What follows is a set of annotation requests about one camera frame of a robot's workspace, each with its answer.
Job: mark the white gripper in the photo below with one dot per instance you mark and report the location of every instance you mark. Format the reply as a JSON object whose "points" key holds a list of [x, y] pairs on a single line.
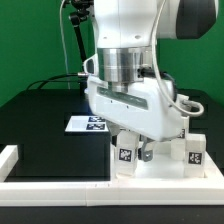
{"points": [[143, 109]]}

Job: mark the white square tabletop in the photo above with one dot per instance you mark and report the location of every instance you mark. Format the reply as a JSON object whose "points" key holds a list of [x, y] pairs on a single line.
{"points": [[163, 167]]}

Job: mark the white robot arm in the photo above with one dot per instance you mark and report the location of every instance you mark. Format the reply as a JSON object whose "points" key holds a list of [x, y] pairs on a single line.
{"points": [[125, 85]]}

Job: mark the white marker plate with tags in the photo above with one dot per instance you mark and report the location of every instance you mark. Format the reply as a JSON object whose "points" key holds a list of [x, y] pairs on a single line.
{"points": [[86, 124]]}

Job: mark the white U-shaped fence wall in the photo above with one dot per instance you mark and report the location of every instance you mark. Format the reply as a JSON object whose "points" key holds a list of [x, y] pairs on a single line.
{"points": [[114, 192]]}

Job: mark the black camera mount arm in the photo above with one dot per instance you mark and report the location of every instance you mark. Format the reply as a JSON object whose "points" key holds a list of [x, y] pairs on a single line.
{"points": [[76, 18]]}

